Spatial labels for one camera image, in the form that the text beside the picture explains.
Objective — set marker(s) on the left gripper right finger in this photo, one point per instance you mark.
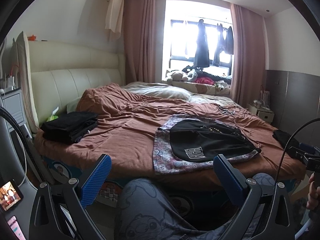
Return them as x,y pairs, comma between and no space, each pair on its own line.
270,205

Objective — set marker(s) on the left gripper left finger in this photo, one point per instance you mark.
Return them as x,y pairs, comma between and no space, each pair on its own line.
59,211

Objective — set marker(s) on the black pants with print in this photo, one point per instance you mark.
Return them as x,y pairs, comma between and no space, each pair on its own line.
197,141

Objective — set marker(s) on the person right hand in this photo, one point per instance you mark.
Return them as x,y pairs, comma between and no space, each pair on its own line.
313,194

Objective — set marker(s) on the small black cloth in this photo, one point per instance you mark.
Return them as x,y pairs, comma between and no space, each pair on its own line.
283,137

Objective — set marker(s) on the white bedside table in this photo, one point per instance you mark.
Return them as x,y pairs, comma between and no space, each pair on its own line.
263,114

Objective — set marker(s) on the smartphone with lit screen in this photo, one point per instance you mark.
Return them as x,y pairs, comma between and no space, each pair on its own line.
10,195

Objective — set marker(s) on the folded black clothes stack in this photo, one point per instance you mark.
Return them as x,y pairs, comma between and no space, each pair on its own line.
70,128

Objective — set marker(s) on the patterned floral cloth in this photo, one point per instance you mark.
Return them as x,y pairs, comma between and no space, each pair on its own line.
165,162

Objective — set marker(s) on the brown bed blanket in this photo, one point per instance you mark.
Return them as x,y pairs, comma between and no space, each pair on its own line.
127,124

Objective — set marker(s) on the pink right curtain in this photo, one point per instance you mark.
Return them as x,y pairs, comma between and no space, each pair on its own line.
249,55

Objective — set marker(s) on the pink curtain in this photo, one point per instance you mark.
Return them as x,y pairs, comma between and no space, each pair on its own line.
249,55
139,33

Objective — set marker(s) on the grey drawer cabinet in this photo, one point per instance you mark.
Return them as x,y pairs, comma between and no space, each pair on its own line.
12,101

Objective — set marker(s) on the cream padded headboard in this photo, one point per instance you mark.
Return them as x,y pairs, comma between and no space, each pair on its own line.
53,74

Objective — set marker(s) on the plush toys pile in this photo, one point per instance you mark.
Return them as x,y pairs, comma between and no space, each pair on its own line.
195,75

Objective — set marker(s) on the grey white pillow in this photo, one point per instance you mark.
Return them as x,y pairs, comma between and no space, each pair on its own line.
159,90

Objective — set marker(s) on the hanging dark garment left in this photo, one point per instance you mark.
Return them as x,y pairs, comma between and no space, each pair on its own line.
201,58

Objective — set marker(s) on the hanging dark garment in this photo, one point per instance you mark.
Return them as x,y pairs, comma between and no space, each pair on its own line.
201,58
225,43

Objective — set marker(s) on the hanging dark garment right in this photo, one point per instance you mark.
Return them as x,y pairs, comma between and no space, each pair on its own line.
225,43

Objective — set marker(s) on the beige hanging cloth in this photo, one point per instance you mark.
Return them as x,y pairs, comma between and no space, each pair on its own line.
114,19

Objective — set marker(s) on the pink left curtain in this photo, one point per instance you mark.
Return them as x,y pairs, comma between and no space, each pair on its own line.
139,33

